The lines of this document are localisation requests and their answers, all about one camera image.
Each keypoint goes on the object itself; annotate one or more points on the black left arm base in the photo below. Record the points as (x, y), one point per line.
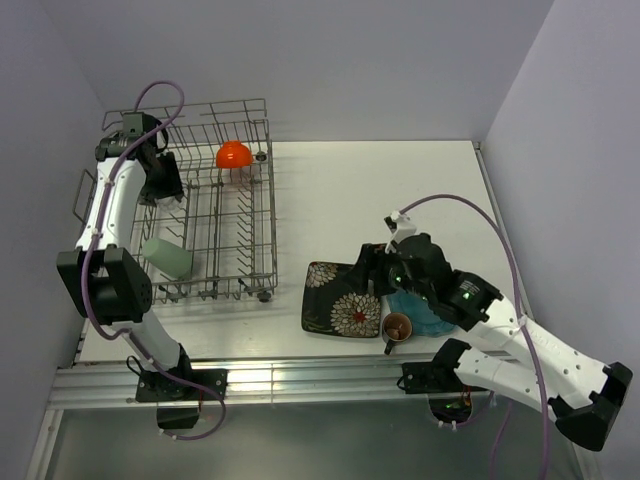
(179, 406)

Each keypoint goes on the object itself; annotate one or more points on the teal round plate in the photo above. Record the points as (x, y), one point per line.
(424, 321)

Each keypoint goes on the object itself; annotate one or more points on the black square floral plate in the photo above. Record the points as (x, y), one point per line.
(332, 307)

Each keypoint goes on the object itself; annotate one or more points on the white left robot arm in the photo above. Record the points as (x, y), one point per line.
(106, 283)

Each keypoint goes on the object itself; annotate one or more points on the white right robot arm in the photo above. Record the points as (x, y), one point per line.
(505, 352)

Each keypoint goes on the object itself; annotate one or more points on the aluminium table front rail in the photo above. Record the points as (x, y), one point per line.
(307, 380)

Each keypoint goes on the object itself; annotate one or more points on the light green cup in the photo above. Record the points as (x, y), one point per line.
(172, 260)

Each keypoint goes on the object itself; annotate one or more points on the grey wire dish rack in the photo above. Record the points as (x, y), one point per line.
(227, 216)

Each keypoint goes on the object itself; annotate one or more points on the orange bowl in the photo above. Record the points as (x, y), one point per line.
(233, 155)

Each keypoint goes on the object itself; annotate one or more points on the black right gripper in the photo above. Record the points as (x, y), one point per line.
(370, 256)

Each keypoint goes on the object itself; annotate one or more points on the purple under-table cable loop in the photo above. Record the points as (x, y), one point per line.
(210, 425)

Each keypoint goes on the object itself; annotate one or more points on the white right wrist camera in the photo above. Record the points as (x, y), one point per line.
(400, 227)

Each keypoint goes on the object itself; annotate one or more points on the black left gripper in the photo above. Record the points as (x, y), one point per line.
(169, 188)

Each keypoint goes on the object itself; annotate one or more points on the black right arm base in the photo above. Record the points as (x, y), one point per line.
(437, 375)

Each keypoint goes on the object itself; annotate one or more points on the brown mug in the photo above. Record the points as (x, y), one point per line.
(396, 328)

